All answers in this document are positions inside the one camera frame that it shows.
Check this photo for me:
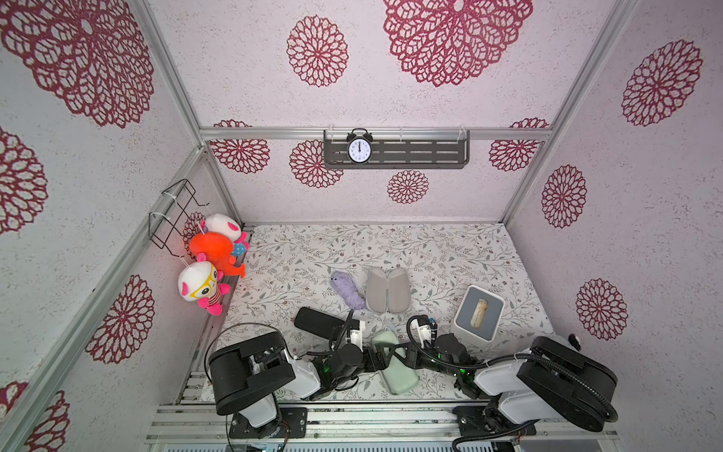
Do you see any mint umbrella case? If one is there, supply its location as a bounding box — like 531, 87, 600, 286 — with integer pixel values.
371, 330, 419, 396

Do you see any black umbrella case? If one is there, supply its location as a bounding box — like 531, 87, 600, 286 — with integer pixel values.
294, 307, 346, 340

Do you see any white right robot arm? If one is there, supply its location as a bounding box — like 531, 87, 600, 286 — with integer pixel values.
374, 316, 619, 437

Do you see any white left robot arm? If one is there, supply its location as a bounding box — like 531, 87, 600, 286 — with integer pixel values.
203, 316, 395, 429

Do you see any white rimmed grey tray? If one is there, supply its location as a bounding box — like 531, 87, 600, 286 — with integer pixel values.
450, 286, 506, 347

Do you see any beige roll in tray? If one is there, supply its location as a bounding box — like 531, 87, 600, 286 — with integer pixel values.
470, 299, 489, 329

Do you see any grey husky plush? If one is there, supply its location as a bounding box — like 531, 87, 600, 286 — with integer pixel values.
567, 333, 582, 352

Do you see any white plush with yellow glasses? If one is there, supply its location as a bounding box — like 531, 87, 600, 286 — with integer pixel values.
178, 261, 231, 316

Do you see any orange plush whale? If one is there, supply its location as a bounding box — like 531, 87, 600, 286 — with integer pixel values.
188, 232, 246, 278

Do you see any white pink plush doll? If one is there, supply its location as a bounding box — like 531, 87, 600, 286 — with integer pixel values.
201, 214, 250, 257

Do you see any black alarm clock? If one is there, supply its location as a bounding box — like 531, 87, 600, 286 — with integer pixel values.
346, 127, 374, 164

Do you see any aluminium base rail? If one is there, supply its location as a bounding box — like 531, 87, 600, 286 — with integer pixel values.
143, 400, 622, 452

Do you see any grey wall shelf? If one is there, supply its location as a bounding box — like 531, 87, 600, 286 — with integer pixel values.
322, 130, 470, 171

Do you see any black wire wall rack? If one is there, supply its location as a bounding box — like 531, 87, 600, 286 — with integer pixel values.
147, 178, 211, 259

